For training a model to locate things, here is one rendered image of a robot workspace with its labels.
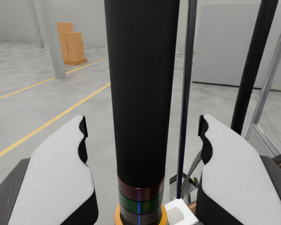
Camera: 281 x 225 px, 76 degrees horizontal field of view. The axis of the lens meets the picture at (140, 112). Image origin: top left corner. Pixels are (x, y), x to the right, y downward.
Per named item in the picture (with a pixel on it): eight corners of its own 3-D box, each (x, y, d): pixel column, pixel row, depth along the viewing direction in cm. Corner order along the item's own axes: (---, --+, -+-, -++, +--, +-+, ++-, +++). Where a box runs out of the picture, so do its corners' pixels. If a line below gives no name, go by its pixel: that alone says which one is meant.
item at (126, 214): (149, 181, 16) (149, 171, 16) (170, 213, 14) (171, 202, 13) (113, 195, 15) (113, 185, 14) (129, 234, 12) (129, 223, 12)
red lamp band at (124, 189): (150, 159, 15) (150, 147, 15) (173, 189, 12) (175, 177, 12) (111, 172, 14) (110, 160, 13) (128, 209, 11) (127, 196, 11)
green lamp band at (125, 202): (149, 170, 16) (150, 160, 15) (171, 202, 13) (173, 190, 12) (112, 184, 14) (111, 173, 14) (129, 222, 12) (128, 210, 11)
